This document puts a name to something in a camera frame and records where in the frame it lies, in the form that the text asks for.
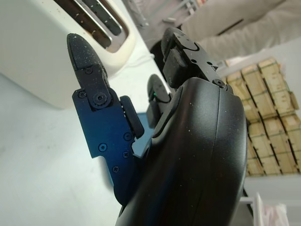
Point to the cream two-slot toaster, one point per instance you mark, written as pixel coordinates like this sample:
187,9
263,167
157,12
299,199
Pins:
35,47

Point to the translucent plastic bag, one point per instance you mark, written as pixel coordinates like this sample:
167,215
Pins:
272,215

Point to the wooden crate stack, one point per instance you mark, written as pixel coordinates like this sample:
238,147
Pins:
270,113

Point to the person beige jacket black trousers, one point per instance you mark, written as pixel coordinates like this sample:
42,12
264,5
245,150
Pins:
247,21

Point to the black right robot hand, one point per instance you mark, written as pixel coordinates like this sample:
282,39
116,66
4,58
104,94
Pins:
192,146

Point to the grey metal table frame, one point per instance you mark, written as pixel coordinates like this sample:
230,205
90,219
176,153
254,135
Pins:
164,9

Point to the blue plastic tray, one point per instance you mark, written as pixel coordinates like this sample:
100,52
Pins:
143,120

